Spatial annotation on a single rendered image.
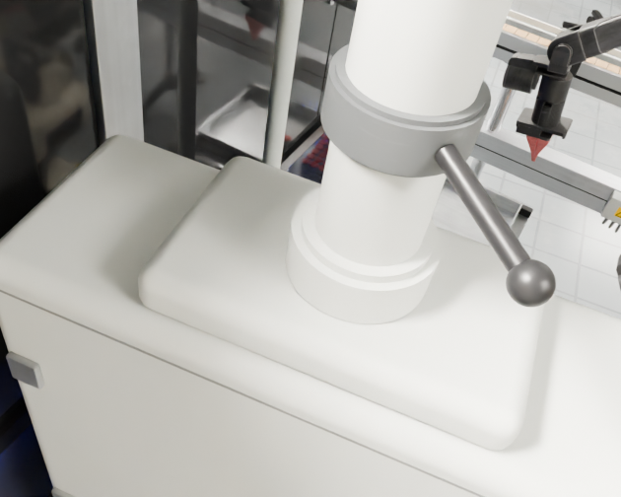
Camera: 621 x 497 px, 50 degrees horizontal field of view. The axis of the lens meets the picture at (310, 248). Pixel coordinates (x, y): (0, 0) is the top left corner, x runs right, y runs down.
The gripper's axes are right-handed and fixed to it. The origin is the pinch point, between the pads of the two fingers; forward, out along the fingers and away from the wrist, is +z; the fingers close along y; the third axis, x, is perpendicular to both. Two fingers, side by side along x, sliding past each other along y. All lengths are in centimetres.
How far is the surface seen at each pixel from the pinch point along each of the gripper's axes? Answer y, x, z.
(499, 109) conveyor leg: 26, -86, 40
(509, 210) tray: 2.9, -5.2, 19.8
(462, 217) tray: 11.6, 4.1, 18.8
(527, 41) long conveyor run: 21, -82, 12
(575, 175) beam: -5, -84, 56
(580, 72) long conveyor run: 3, -82, 18
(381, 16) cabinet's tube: -4, 102, -69
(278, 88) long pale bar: 23, 67, -42
